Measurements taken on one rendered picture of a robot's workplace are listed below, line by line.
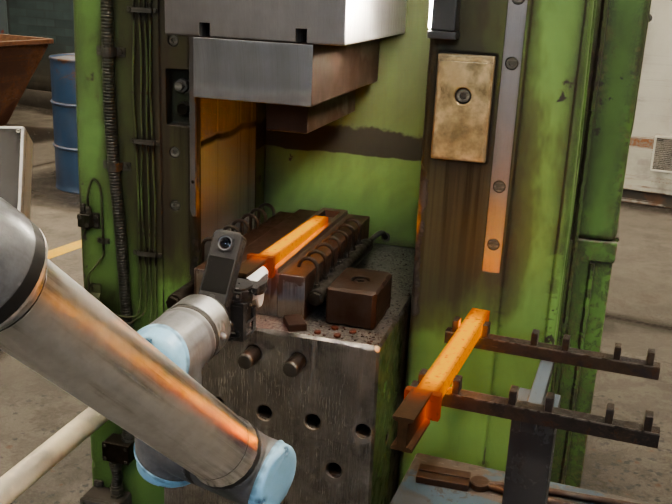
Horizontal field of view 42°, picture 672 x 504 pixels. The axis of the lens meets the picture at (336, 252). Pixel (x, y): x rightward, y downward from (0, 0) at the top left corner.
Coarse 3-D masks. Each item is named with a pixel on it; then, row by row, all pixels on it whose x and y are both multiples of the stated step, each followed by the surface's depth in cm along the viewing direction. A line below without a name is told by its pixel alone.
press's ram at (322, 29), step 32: (192, 0) 136; (224, 0) 135; (256, 0) 133; (288, 0) 132; (320, 0) 131; (352, 0) 132; (384, 0) 151; (192, 32) 138; (224, 32) 136; (256, 32) 135; (288, 32) 133; (320, 32) 132; (352, 32) 134; (384, 32) 154
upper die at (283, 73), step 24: (216, 48) 137; (240, 48) 136; (264, 48) 135; (288, 48) 134; (312, 48) 133; (336, 48) 144; (360, 48) 159; (216, 72) 138; (240, 72) 137; (264, 72) 136; (288, 72) 135; (312, 72) 134; (336, 72) 146; (360, 72) 161; (216, 96) 140; (240, 96) 138; (264, 96) 137; (288, 96) 136; (312, 96) 135; (336, 96) 148
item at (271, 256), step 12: (324, 216) 175; (300, 228) 165; (312, 228) 165; (288, 240) 156; (300, 240) 159; (264, 252) 148; (276, 252) 148; (288, 252) 153; (252, 264) 140; (264, 264) 142; (240, 276) 135
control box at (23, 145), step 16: (0, 128) 148; (16, 128) 148; (0, 144) 147; (16, 144) 148; (32, 144) 155; (0, 160) 147; (16, 160) 147; (0, 176) 146; (16, 176) 146; (0, 192) 145; (16, 192) 146; (16, 208) 145
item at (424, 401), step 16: (464, 320) 134; (480, 320) 135; (464, 336) 128; (480, 336) 134; (448, 352) 122; (464, 352) 124; (432, 368) 117; (448, 368) 117; (432, 384) 112; (448, 384) 116; (416, 400) 106; (432, 400) 108; (400, 416) 102; (416, 416) 102; (432, 416) 109; (400, 432) 102; (416, 432) 106; (400, 448) 103
